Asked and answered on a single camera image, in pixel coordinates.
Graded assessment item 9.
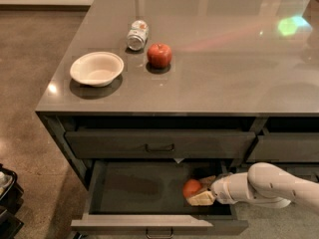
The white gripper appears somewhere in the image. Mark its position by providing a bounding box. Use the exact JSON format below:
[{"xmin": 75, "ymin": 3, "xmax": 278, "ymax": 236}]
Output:
[{"xmin": 186, "ymin": 173, "xmax": 248, "ymax": 206}]

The orange fruit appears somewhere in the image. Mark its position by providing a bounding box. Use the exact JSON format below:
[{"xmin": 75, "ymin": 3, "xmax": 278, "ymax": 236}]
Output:
[{"xmin": 182, "ymin": 179, "xmax": 202, "ymax": 198}]

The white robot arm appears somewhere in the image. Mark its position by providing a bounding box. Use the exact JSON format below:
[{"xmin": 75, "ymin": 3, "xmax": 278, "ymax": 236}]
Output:
[{"xmin": 182, "ymin": 162, "xmax": 319, "ymax": 214}]

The top right drawer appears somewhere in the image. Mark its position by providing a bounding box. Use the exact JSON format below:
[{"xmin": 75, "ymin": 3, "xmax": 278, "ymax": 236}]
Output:
[{"xmin": 246, "ymin": 132, "xmax": 319, "ymax": 163}]

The open middle drawer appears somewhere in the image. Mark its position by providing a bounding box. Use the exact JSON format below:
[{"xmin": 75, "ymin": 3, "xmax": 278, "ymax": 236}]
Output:
[{"xmin": 71, "ymin": 159, "xmax": 248, "ymax": 239}]

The closed top left drawer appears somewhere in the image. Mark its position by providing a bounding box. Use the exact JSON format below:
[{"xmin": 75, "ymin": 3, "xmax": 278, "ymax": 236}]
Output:
[{"xmin": 65, "ymin": 129, "xmax": 255, "ymax": 158}]

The grey counter cabinet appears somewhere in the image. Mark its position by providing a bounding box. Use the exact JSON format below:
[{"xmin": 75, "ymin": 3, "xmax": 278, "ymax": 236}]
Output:
[{"xmin": 36, "ymin": 0, "xmax": 318, "ymax": 183}]

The red apple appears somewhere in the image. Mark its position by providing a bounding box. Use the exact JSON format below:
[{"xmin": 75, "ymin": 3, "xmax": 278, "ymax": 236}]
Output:
[{"xmin": 147, "ymin": 43, "xmax": 172, "ymax": 69}]

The white paper bowl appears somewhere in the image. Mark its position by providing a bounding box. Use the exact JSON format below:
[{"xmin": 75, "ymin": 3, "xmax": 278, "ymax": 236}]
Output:
[{"xmin": 70, "ymin": 52, "xmax": 124, "ymax": 87}]

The silver soda can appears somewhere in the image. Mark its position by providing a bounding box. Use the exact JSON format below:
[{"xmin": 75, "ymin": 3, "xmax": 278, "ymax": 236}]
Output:
[{"xmin": 127, "ymin": 20, "xmax": 149, "ymax": 51}]

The black cart at left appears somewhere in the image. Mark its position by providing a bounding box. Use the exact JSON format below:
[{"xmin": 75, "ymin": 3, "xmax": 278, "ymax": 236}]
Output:
[{"xmin": 0, "ymin": 165, "xmax": 24, "ymax": 239}]

